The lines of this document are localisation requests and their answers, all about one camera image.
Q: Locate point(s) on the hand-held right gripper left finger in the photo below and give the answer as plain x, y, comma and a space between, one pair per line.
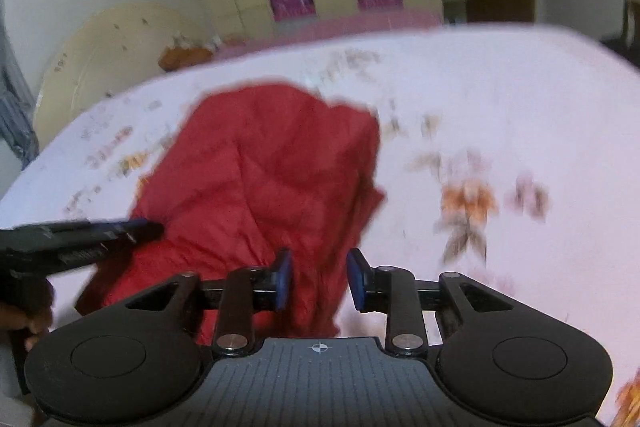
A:
284, 279

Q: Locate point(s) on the cream headboard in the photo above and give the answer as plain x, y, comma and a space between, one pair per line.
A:
100, 57

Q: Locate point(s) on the grey striped cloth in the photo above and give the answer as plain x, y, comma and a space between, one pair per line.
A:
15, 107

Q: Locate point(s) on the orange pillow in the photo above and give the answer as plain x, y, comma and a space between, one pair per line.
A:
185, 58

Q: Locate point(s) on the person's left hand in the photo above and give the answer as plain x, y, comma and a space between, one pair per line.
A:
20, 322

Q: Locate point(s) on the white floral bedsheet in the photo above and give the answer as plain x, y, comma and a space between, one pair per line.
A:
500, 107

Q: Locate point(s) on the red padded jacket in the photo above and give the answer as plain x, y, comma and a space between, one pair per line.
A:
275, 157

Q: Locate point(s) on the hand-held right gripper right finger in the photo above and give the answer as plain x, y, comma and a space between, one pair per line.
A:
356, 279

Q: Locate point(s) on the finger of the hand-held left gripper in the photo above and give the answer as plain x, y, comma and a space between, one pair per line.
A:
135, 231

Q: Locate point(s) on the wooden chair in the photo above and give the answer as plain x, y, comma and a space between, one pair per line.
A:
630, 27

